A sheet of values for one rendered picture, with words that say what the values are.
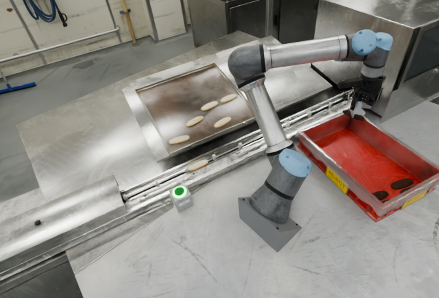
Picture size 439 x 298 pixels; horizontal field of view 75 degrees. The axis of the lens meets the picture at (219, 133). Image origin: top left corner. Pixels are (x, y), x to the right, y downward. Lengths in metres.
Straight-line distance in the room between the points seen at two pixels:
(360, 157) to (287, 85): 0.56
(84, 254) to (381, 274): 1.02
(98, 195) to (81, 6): 3.71
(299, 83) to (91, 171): 1.19
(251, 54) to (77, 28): 3.95
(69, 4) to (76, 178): 3.44
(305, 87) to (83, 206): 1.24
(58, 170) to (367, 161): 1.45
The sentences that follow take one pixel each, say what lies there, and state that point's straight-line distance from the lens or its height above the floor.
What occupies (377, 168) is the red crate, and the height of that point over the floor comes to 0.82.
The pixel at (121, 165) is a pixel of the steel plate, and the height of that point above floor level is 0.82.
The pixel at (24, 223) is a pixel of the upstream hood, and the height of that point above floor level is 0.92.
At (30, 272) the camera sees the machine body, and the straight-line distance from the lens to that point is 1.33.
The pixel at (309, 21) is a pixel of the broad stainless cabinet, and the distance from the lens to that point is 3.70.
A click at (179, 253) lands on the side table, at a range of 1.12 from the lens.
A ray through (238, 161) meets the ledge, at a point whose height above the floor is 0.86.
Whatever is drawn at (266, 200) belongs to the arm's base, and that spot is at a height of 0.97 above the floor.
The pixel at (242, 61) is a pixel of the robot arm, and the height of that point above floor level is 1.34.
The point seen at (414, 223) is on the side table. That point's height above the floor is 0.82.
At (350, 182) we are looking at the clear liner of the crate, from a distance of 1.20.
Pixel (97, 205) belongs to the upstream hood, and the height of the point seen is 0.92.
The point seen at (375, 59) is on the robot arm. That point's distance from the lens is 1.21.
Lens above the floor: 1.80
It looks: 41 degrees down
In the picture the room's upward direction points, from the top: 7 degrees counter-clockwise
